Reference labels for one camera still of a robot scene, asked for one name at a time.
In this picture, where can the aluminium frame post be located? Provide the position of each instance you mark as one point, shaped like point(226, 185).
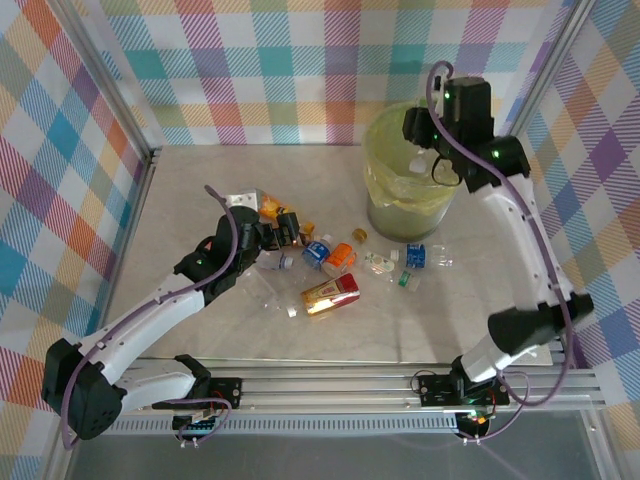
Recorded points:
point(117, 85)
point(545, 75)

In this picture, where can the aluminium mounting rail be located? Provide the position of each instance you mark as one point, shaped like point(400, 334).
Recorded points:
point(325, 390)

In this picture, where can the slotted metal strip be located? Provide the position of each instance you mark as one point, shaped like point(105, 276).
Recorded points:
point(325, 426)

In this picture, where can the aluminium side rail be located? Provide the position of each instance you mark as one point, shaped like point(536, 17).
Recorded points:
point(141, 200)
point(537, 210)

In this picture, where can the blue Pocari Sweat bottle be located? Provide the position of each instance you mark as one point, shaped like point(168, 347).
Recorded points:
point(314, 252)

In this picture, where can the orange juice bottle yellow cap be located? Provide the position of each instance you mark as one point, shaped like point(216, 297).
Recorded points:
point(270, 206)

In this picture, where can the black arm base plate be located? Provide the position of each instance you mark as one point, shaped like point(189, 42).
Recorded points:
point(230, 392)
point(435, 390)

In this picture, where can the yellow plastic bin liner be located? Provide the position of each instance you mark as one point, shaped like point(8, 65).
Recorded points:
point(380, 165)

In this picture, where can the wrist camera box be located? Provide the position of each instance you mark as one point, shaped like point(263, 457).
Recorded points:
point(440, 107)
point(242, 199)

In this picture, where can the grey-green mesh bin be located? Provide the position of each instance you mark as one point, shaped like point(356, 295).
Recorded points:
point(400, 222)

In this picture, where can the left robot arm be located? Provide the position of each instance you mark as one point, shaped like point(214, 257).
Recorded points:
point(130, 330)

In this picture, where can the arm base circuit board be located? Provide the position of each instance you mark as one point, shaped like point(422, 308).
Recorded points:
point(475, 421)
point(200, 425)

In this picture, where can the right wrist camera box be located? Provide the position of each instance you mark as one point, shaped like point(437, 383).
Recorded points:
point(440, 107)

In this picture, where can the clear bottle blue label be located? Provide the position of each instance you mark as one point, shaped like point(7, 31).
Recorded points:
point(416, 255)

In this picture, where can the small clear bottle flower label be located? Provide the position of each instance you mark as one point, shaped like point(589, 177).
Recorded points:
point(380, 262)

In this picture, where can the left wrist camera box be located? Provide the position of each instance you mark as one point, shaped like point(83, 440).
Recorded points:
point(242, 199)

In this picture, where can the amber bottle cap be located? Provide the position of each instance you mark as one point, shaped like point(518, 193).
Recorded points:
point(359, 235)

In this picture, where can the small bottle green label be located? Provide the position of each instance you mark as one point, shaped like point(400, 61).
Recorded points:
point(406, 278)

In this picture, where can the clear bottle orange label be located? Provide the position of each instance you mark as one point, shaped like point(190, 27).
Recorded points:
point(340, 255)

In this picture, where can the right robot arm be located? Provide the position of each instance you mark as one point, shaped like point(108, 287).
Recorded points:
point(520, 240)

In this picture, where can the clear bottle blue-white cap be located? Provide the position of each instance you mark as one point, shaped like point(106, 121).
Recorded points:
point(282, 262)

